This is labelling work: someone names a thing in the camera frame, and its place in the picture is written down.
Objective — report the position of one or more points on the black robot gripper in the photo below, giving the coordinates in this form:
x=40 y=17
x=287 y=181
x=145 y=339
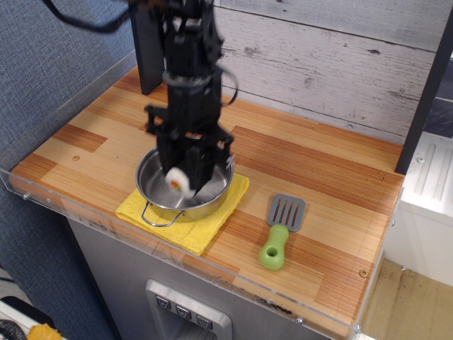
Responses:
x=190 y=124

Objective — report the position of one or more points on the plush sushi roll toy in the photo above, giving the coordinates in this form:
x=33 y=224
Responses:
x=179 y=183

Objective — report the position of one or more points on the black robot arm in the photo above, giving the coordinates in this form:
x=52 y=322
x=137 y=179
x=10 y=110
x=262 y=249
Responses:
x=189 y=39

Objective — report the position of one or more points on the stainless steel pot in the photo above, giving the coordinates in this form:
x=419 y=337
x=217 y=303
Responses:
x=165 y=207

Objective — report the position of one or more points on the yellow cloth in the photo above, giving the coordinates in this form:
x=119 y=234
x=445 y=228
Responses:
x=191 y=236

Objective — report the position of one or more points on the grey toy fridge cabinet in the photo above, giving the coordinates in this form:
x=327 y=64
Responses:
x=121 y=271

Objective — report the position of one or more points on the clear acrylic table guard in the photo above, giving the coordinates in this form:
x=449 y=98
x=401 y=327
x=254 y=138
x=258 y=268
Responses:
x=82 y=136

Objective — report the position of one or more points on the silver dispenser button panel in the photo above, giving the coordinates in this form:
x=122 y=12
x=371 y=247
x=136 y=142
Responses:
x=179 y=316

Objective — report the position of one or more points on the yellow object bottom left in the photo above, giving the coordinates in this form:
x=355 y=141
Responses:
x=43 y=332

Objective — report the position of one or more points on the white ribbed side counter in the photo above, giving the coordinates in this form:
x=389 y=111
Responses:
x=428 y=181

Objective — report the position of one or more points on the grey spatula green handle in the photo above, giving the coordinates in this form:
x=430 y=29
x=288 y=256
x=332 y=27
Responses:
x=285 y=216

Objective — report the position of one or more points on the black left frame post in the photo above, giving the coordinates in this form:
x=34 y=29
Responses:
x=148 y=50

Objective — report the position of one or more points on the black frame post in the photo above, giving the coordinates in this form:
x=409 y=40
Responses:
x=148 y=50
x=435 y=76

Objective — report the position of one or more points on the black right frame post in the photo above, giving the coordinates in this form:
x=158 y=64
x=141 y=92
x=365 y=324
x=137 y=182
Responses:
x=435 y=76

